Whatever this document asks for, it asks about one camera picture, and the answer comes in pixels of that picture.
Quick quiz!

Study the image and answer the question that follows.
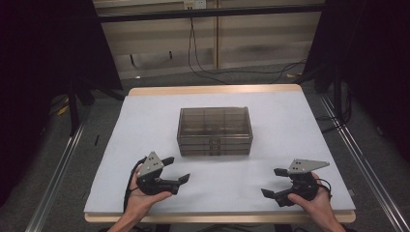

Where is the black horizontal bar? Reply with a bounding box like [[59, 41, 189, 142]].
[[96, 3, 325, 23]]

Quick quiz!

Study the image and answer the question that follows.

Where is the white table mat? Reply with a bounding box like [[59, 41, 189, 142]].
[[83, 91, 356, 216]]

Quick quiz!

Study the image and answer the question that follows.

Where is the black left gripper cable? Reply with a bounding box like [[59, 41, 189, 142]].
[[123, 156, 148, 215]]

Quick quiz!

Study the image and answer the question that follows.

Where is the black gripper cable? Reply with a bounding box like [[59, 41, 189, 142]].
[[123, 156, 148, 215], [316, 178, 334, 200]]

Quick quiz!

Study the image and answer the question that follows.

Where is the black metal stand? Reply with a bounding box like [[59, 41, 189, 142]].
[[67, 75, 97, 137], [332, 64, 353, 125]]

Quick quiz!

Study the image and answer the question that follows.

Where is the person's left hand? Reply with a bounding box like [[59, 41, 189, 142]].
[[123, 163, 173, 223]]

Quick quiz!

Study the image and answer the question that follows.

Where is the white wall socket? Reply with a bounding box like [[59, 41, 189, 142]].
[[183, 0, 207, 11]]

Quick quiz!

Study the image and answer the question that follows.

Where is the black wall cable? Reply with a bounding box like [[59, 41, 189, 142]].
[[187, 16, 230, 86], [190, 16, 308, 85]]

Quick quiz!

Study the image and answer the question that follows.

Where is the transparent brown plastic drawer box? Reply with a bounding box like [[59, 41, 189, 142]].
[[176, 106, 254, 158]]

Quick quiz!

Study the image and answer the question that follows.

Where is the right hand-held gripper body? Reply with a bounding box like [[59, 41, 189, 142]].
[[287, 159, 331, 201]]

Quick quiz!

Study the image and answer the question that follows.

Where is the yellow floor tape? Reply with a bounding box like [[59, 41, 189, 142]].
[[56, 98, 71, 116]]

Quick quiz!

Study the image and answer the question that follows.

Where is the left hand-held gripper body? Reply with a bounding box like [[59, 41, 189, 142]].
[[136, 151, 165, 196]]

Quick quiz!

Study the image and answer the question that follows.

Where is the wooden table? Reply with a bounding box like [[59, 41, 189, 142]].
[[83, 83, 358, 224]]

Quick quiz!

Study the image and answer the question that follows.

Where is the metal floor rail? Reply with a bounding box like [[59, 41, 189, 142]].
[[24, 122, 87, 232], [318, 94, 410, 232]]

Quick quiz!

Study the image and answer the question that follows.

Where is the person's right hand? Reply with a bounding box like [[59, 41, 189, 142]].
[[287, 172, 337, 227]]

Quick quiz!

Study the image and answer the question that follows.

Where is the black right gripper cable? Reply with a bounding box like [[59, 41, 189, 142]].
[[316, 178, 334, 200]]

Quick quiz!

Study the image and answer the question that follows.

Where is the black floor cable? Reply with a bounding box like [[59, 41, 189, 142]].
[[314, 114, 344, 134]]

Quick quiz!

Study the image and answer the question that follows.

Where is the black curtain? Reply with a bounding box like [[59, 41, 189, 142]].
[[0, 0, 124, 207], [303, 0, 410, 163]]

